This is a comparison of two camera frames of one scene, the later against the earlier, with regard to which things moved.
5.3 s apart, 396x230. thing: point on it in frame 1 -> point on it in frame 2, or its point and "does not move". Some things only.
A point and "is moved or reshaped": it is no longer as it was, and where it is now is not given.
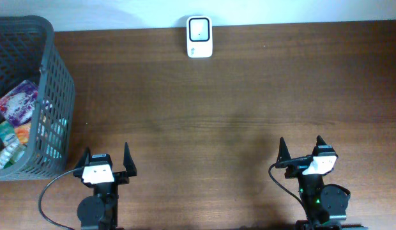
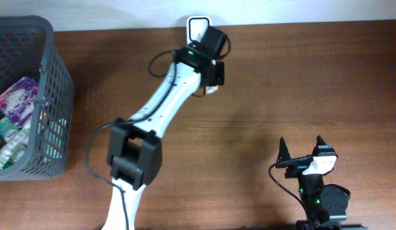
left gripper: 122,177 -> 220,73
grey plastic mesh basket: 25,48 does not move
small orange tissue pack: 22,133 -> 210,89
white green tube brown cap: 11,151 does not move
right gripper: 283,159 does not move
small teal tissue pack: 6,132 is moved or reshaped
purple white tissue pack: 17,105 does not move
